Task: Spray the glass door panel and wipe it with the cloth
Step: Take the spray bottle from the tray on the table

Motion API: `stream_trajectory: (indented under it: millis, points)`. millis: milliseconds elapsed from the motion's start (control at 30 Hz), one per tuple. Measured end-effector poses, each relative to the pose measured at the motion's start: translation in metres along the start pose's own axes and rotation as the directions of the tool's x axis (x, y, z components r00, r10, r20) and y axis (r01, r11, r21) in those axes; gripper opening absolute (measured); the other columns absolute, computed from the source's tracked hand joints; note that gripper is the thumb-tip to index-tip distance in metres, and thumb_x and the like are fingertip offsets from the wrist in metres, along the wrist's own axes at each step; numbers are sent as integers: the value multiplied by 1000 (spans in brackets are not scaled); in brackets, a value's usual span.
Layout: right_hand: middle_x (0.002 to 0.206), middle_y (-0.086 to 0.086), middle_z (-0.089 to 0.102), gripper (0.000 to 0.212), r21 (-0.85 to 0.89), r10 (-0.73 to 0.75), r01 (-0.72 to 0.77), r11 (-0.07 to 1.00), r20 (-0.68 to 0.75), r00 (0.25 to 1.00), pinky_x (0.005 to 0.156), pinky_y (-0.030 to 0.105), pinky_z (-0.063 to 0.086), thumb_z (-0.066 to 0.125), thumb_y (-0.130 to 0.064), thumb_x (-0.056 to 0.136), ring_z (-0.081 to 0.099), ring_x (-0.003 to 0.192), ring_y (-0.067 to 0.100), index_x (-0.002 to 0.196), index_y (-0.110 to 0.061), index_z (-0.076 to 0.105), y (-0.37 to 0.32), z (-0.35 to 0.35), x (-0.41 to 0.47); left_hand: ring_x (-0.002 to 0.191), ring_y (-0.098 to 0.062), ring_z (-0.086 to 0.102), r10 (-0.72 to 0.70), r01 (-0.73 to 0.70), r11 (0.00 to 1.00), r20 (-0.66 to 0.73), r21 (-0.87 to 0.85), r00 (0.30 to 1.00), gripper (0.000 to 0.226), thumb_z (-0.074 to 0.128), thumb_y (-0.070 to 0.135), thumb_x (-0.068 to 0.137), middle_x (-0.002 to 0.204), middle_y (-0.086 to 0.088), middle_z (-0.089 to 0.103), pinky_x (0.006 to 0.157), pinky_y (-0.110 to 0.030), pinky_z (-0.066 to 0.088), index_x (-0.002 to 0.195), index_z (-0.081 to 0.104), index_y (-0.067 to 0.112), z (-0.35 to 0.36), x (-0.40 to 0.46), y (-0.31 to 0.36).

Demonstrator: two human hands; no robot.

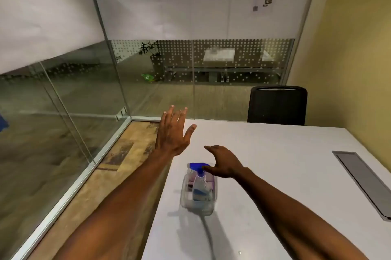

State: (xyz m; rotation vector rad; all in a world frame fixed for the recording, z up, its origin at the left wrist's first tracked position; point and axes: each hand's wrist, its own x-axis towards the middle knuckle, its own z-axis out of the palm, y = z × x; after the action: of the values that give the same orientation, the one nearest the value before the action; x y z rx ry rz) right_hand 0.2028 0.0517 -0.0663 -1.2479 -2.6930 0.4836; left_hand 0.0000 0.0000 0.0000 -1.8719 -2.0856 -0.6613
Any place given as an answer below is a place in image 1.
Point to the person's left hand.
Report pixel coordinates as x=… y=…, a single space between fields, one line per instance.
x=171 y=134

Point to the person's right hand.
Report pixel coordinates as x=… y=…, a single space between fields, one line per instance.
x=227 y=163

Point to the person's left thumb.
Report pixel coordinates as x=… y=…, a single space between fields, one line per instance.
x=191 y=132

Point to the person's right thumb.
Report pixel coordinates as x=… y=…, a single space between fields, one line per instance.
x=211 y=170

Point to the person's left middle finger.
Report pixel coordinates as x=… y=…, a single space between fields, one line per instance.
x=172 y=112

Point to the person's right forearm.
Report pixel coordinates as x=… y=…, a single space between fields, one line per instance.
x=293 y=223

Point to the person's left forearm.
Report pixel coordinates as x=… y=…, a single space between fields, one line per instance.
x=122 y=208

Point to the blue trigger spray bottle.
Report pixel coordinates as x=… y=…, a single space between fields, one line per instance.
x=200 y=188

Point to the clear plastic container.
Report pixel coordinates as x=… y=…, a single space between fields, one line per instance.
x=186 y=198

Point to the small green object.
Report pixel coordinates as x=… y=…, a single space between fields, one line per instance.
x=148 y=78

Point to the potted green plant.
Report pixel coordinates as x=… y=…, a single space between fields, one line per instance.
x=152 y=52

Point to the white table behind glass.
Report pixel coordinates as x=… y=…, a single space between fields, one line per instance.
x=219 y=54

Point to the black office chair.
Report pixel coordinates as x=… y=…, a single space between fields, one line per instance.
x=276 y=105

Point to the large white paper sheet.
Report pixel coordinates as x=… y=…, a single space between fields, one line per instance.
x=42 y=15
x=189 y=6

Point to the blue object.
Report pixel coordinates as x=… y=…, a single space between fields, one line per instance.
x=3 y=122

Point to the metal glass partition post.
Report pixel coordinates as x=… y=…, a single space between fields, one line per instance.
x=107 y=43

